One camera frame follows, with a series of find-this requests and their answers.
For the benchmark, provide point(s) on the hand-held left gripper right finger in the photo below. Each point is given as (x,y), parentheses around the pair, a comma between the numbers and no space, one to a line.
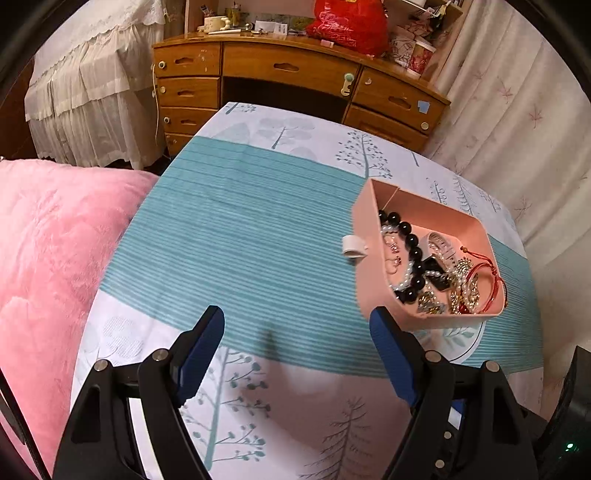
(390,355)

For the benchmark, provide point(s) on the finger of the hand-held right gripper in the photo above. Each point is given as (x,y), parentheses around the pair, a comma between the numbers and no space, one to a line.
(445,445)

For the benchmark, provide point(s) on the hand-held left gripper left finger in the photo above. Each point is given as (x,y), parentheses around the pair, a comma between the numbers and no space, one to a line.
(196,364)

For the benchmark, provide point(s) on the pink plastic tray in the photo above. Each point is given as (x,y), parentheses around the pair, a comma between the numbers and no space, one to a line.
(434,212)

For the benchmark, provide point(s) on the tree print tablecloth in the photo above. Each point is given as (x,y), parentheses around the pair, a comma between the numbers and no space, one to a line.
(254,230)

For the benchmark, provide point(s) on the pink fleece blanket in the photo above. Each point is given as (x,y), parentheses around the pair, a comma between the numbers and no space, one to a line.
(51,258)

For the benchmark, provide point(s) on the blue square sticker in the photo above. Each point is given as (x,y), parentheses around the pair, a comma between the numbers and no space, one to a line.
(424,106)

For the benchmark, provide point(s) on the white leaf print curtain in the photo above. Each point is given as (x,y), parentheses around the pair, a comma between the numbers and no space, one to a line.
(521,115)

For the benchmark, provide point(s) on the green drawer lock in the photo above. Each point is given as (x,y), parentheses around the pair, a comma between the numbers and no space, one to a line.
(347,83)

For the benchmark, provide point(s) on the floral paper cup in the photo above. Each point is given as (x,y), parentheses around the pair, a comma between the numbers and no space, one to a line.
(420,60)

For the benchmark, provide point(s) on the white lace furniture cover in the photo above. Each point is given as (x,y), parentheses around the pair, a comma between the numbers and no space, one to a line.
(92,83)

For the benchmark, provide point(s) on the brown wooden door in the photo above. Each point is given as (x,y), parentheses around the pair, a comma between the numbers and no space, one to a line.
(14,120)

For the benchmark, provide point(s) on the wooden desk with drawers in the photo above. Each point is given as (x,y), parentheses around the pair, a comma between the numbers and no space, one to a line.
(258,64)

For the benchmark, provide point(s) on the white patterned mug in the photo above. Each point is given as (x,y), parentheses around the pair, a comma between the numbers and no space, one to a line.
(401,46)

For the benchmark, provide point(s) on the wooden desk with bookshelf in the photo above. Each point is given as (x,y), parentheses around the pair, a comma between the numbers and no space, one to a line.
(450,41)

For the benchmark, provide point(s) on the red plastic bag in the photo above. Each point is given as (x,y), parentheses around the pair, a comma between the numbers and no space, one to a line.
(351,25)

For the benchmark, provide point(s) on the pile of small paper boxes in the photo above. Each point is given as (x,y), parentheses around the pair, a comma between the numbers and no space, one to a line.
(281,25)

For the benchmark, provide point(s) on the glass pen jar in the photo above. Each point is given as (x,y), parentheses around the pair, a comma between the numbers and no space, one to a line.
(232,14)

